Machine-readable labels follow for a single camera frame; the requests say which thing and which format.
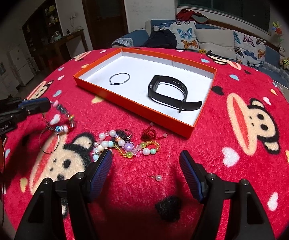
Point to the red knotted cord charm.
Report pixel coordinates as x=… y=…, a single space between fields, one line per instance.
x=150 y=134

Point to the black backpack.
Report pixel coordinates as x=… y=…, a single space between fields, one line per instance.
x=161 y=39

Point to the single pearl earring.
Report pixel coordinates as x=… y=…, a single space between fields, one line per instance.
x=157 y=177

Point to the colourful pinwheel toy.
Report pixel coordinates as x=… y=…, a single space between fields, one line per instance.
x=278 y=31

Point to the white refrigerator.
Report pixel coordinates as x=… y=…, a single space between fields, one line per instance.
x=20 y=66

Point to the dark wooden door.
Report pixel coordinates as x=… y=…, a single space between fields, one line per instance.
x=106 y=21

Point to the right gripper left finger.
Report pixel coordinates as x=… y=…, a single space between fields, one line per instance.
x=43 y=217

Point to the butterfly pillow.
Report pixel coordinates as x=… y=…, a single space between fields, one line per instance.
x=250 y=51
x=184 y=32

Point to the left butterfly pillow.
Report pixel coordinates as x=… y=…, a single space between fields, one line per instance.
x=184 y=32

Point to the dark shelf cabinet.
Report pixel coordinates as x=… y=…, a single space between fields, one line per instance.
x=40 y=31

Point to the red clothes pile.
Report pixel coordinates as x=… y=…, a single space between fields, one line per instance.
x=189 y=15

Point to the thin silver bangle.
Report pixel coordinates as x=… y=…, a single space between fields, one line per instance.
x=119 y=79

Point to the red monkey print blanket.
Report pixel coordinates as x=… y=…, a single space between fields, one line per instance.
x=242 y=133

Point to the black smart band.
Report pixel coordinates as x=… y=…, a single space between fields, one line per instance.
x=171 y=92

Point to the blue sofa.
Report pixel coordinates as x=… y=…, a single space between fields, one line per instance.
x=138 y=38

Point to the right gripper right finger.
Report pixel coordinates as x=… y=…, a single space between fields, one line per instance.
x=247 y=217

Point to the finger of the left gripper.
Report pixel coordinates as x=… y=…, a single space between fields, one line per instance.
x=19 y=109

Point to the orange box lid tray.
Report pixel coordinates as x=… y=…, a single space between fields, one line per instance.
x=142 y=65

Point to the dark wooden side table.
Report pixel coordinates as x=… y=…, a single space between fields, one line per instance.
x=58 y=50

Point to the right butterfly pillow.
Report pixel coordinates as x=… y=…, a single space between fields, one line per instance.
x=250 y=51

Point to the plain beige pillow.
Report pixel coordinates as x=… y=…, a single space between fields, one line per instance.
x=219 y=41

